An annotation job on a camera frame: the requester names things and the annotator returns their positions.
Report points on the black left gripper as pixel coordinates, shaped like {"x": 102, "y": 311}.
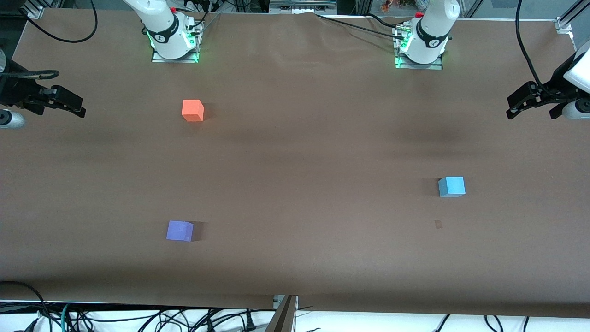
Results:
{"x": 551, "y": 91}

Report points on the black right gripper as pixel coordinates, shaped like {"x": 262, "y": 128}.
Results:
{"x": 17, "y": 91}

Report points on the blue foam block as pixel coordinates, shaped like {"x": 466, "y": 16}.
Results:
{"x": 451, "y": 186}

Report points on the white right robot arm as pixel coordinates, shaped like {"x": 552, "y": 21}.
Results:
{"x": 161, "y": 23}

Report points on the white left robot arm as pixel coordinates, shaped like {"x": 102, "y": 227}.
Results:
{"x": 433, "y": 23}

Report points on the orange foam block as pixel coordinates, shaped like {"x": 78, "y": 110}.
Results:
{"x": 192, "y": 109}

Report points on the purple foam block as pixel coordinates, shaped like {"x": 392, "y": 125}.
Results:
{"x": 179, "y": 230}

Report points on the small orange toy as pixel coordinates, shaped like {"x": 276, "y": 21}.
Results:
{"x": 388, "y": 5}

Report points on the brown paper table cover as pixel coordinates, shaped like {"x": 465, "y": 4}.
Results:
{"x": 299, "y": 184}

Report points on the grey device with ports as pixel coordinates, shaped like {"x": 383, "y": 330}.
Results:
{"x": 302, "y": 5}

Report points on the aluminium profile bar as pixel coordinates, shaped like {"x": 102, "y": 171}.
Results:
{"x": 282, "y": 318}

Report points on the aluminium corner bracket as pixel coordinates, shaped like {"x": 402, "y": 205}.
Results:
{"x": 32, "y": 9}
{"x": 564, "y": 25}

